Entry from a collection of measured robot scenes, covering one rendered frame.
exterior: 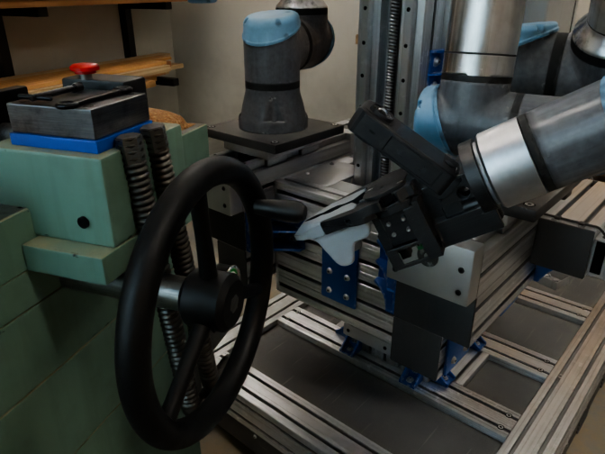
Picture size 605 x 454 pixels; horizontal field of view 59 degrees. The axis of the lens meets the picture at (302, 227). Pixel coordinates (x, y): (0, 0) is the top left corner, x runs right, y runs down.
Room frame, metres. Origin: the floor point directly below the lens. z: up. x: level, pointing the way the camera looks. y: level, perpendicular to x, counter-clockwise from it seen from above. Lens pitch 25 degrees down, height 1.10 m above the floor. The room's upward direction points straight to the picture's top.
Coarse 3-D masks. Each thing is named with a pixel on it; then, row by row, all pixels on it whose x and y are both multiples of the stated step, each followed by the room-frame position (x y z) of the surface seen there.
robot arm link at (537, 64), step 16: (528, 32) 0.77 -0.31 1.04; (544, 32) 0.77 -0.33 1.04; (560, 32) 0.79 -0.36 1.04; (528, 48) 0.77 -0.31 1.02; (544, 48) 0.77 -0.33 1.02; (560, 48) 0.76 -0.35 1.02; (528, 64) 0.76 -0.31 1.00; (544, 64) 0.75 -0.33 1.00; (560, 64) 0.74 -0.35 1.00; (512, 80) 0.77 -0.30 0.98; (528, 80) 0.76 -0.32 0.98; (544, 80) 0.75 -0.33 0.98
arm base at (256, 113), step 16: (256, 96) 1.10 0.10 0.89; (272, 96) 1.09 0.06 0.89; (288, 96) 1.10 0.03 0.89; (256, 112) 1.09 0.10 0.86; (272, 112) 1.09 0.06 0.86; (288, 112) 1.09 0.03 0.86; (304, 112) 1.13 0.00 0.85; (240, 128) 1.12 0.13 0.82; (256, 128) 1.08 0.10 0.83; (272, 128) 1.08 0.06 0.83; (288, 128) 1.08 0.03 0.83; (304, 128) 1.12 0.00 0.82
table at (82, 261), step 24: (192, 144) 0.78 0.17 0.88; (0, 216) 0.46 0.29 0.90; (24, 216) 0.47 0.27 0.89; (0, 240) 0.44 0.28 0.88; (24, 240) 0.47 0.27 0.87; (48, 240) 0.47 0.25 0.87; (0, 264) 0.44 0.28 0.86; (24, 264) 0.46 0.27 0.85; (48, 264) 0.45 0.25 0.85; (72, 264) 0.44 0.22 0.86; (96, 264) 0.43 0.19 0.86; (120, 264) 0.45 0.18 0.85
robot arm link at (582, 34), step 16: (592, 0) 0.71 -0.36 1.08; (592, 16) 0.71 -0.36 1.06; (576, 32) 0.74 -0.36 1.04; (592, 32) 0.71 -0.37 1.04; (576, 48) 0.73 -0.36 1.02; (592, 48) 0.70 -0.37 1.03; (576, 64) 0.73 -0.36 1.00; (592, 64) 0.70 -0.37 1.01; (560, 80) 0.74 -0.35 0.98; (576, 80) 0.73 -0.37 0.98; (592, 80) 0.71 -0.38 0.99
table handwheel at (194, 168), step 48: (192, 192) 0.42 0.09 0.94; (240, 192) 0.53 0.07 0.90; (144, 240) 0.37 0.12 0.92; (96, 288) 0.48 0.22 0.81; (144, 288) 0.35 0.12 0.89; (192, 288) 0.44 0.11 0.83; (240, 288) 0.47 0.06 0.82; (144, 336) 0.33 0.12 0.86; (192, 336) 0.42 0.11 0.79; (240, 336) 0.53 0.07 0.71; (144, 384) 0.32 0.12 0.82; (240, 384) 0.48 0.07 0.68; (144, 432) 0.33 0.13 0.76; (192, 432) 0.38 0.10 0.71
